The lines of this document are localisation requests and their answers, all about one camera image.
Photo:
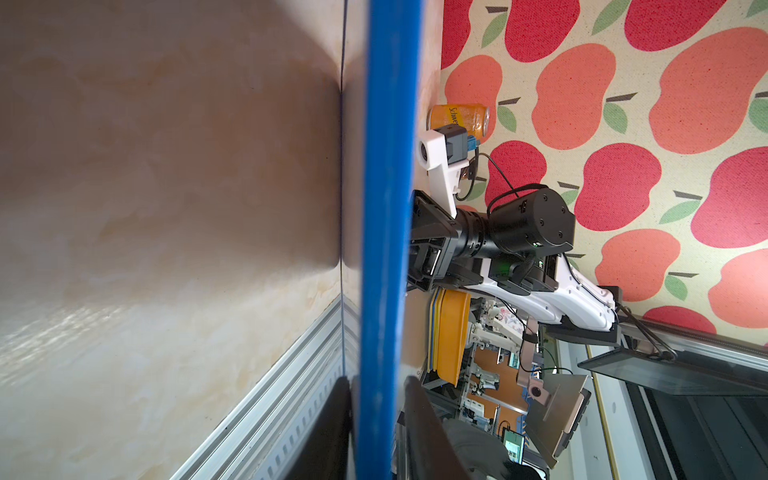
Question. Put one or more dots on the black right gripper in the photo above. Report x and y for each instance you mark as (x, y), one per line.
(445, 251)

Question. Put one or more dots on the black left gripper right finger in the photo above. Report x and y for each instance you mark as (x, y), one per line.
(429, 454)

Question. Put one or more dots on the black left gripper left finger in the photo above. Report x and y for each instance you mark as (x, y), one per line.
(325, 453)

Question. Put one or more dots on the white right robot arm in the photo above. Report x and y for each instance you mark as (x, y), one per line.
(515, 252)

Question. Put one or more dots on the yellow plastic crate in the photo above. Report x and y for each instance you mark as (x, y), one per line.
(448, 333)

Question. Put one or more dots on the orange drink can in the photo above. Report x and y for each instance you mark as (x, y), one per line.
(475, 118)

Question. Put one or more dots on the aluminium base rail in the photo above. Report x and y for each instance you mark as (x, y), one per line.
(262, 436)

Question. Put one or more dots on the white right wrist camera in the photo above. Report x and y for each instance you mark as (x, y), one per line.
(444, 153)

